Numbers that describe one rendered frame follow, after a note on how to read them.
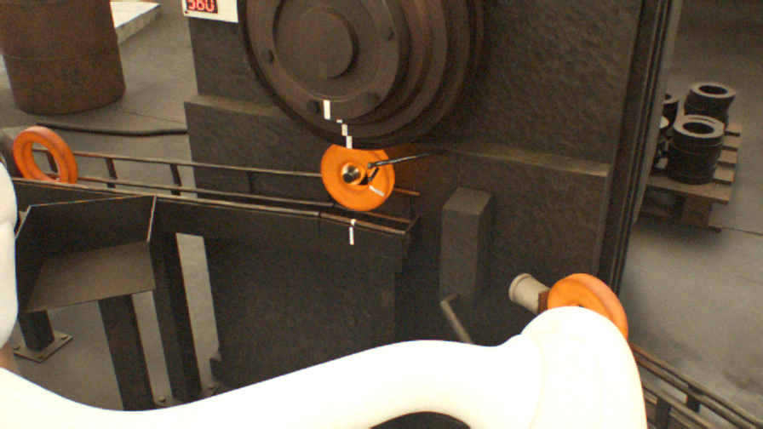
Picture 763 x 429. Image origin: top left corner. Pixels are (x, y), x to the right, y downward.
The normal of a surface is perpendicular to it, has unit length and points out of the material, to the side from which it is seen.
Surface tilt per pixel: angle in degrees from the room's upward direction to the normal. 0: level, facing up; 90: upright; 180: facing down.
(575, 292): 90
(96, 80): 90
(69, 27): 90
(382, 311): 90
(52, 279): 5
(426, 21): 77
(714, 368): 0
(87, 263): 5
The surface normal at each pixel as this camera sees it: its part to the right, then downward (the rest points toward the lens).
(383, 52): -0.40, 0.45
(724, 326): 0.00, -0.87
